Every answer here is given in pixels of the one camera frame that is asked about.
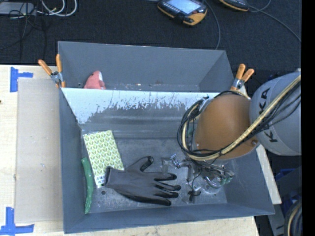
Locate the green leaf-patterned packet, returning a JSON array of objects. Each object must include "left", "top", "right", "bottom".
[{"left": 83, "top": 129, "right": 125, "bottom": 189}]

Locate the grey and black work glove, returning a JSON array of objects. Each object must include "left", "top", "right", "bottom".
[{"left": 104, "top": 155, "right": 182, "bottom": 207}]

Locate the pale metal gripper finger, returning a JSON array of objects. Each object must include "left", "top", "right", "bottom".
[
  {"left": 181, "top": 185, "right": 201, "bottom": 204},
  {"left": 160, "top": 153, "right": 182, "bottom": 174}
]

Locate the green long curved strip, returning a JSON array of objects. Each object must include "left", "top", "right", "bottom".
[{"left": 81, "top": 157, "right": 95, "bottom": 215}]

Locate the grey metal bin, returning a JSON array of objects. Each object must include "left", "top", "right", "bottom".
[{"left": 57, "top": 40, "right": 276, "bottom": 235}]

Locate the pink toy fish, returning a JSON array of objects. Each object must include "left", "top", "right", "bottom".
[{"left": 83, "top": 70, "right": 107, "bottom": 90}]

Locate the brown cardboard board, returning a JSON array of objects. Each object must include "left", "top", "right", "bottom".
[{"left": 14, "top": 77, "right": 65, "bottom": 225}]

